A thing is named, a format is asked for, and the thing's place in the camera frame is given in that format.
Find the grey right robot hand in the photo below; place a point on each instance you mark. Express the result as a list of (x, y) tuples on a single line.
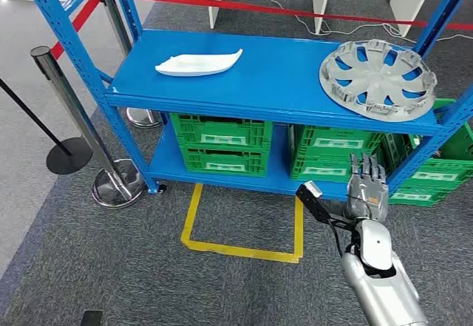
[(366, 191)]

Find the silver wheel hubcap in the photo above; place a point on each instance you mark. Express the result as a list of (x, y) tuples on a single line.
[(376, 76)]

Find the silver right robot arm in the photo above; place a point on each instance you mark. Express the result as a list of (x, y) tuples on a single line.
[(384, 294)]

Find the blue metal shelf rack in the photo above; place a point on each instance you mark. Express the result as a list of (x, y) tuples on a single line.
[(259, 79)]

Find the white plastic trim part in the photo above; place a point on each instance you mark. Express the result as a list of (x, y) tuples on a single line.
[(195, 64)]

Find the wide white table leg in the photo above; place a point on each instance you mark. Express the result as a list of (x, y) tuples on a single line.
[(410, 0)]

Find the red barrier belt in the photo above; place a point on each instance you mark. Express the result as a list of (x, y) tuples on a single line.
[(228, 4), (74, 24)]

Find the black robot foot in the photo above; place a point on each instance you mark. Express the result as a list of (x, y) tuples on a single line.
[(91, 319)]

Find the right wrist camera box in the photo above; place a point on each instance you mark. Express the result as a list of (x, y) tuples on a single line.
[(312, 201)]

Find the chrome stanchion post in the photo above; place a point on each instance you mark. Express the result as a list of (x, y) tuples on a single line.
[(115, 20), (75, 113)]

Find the black stanchion post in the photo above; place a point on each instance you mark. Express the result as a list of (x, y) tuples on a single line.
[(70, 159)]

